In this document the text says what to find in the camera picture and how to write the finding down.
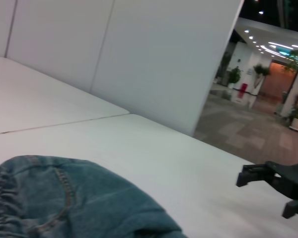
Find tall thin tree plant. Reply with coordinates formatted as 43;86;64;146
252;63;272;89

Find red standing sign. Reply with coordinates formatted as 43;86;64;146
237;82;249;95

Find blue denim shorts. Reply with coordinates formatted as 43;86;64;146
0;154;190;238

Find orange wooden door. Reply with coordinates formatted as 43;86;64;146
260;61;298;100

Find high leafy green plant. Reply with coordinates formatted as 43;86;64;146
282;49;298;73

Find bushy plant in white pot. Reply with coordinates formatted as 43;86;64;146
226;66;242;89

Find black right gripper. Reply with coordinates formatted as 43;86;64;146
235;159;298;220

